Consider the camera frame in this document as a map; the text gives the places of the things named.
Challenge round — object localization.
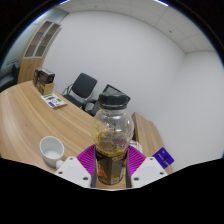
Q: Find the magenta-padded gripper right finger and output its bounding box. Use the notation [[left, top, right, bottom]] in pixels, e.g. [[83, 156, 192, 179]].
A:
[[125, 144, 169, 188]]

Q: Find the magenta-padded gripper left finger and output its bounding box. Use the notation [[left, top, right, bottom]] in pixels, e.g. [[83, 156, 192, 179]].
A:
[[54, 143, 98, 188]]

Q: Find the clear bottle with black cap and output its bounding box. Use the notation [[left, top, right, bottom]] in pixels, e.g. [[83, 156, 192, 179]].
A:
[[92, 91, 135, 186]]

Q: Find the purple standing card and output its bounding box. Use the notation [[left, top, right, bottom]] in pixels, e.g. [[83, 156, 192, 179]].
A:
[[152, 147, 175, 170]]

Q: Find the wooden side desk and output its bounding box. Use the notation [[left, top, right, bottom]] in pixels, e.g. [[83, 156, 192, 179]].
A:
[[130, 111, 174, 174]]

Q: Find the white and grey mug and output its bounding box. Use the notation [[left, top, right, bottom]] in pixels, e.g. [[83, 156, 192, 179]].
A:
[[39, 135, 65, 170]]

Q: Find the grey mesh-back office chair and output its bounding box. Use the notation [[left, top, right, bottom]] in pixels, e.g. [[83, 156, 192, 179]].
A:
[[83, 83, 123, 117]]

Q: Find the green and white leaflet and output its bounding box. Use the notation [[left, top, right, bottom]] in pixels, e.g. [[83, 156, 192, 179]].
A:
[[40, 93, 68, 110]]

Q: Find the black office chair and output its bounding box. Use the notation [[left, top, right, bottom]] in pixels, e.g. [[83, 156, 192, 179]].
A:
[[61, 72, 99, 108]]

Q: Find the tan cardboard box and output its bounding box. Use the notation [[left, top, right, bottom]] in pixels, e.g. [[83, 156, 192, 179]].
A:
[[36, 81, 55, 97]]

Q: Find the dark brown box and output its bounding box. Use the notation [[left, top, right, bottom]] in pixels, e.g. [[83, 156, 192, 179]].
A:
[[32, 68, 56, 88]]

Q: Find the wooden cabinet with glass doors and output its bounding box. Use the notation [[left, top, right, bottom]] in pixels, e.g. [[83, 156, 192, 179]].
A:
[[17, 19, 63, 84]]

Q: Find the black sofa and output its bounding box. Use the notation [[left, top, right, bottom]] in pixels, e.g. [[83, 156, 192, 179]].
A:
[[0, 62, 21, 94]]

